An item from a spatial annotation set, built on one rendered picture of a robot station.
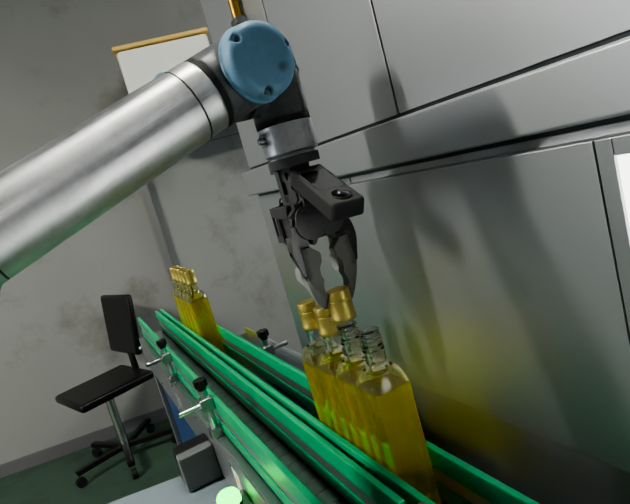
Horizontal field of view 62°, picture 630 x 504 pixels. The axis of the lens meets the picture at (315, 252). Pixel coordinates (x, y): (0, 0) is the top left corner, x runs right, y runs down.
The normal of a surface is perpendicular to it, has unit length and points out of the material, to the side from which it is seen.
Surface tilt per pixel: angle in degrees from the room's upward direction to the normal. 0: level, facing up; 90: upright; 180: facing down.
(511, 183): 90
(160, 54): 90
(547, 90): 90
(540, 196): 90
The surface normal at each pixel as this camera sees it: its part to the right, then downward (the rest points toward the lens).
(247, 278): 0.22, 0.10
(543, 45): -0.86, 0.31
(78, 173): 0.47, -0.02
